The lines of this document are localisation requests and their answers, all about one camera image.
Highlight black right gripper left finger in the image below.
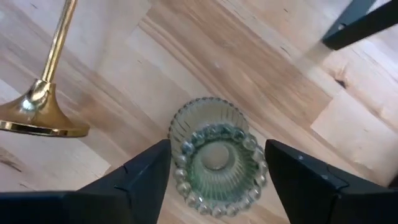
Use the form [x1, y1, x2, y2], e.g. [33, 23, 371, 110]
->
[0, 139, 172, 224]

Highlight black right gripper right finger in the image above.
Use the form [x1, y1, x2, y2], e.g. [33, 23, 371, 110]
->
[264, 138, 398, 224]

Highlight green ribbed glass candle holder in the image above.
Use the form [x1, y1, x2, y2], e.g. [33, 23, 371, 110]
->
[167, 96, 269, 218]

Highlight tall gold candlestick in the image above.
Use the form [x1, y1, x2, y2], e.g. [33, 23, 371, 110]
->
[0, 0, 91, 138]

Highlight black perforated metal shelf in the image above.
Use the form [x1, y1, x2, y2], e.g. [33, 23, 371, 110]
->
[321, 0, 398, 51]

